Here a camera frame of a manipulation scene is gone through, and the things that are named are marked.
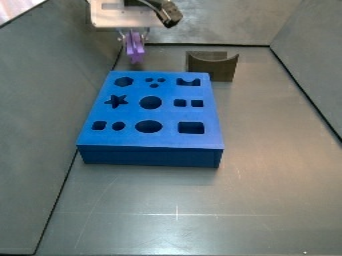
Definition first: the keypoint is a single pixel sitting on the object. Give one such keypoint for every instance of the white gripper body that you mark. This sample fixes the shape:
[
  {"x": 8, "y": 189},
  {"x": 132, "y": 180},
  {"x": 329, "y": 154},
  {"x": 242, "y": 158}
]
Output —
[{"x": 111, "y": 14}]

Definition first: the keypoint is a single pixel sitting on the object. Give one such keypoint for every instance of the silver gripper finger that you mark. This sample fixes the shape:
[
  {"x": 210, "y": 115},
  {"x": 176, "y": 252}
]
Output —
[
  {"x": 144, "y": 34},
  {"x": 123, "y": 34}
]

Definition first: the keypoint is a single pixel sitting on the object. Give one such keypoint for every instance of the purple star-profile bar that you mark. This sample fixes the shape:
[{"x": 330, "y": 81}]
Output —
[{"x": 134, "y": 47}]

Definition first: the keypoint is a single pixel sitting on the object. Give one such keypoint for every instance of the dark curved fixture stand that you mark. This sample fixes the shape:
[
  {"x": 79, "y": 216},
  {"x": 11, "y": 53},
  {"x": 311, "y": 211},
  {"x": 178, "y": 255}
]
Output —
[{"x": 214, "y": 63}]

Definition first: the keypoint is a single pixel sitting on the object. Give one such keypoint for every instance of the blue foam shape board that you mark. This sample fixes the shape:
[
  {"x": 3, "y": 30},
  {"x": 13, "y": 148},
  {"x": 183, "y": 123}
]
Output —
[{"x": 152, "y": 118}]

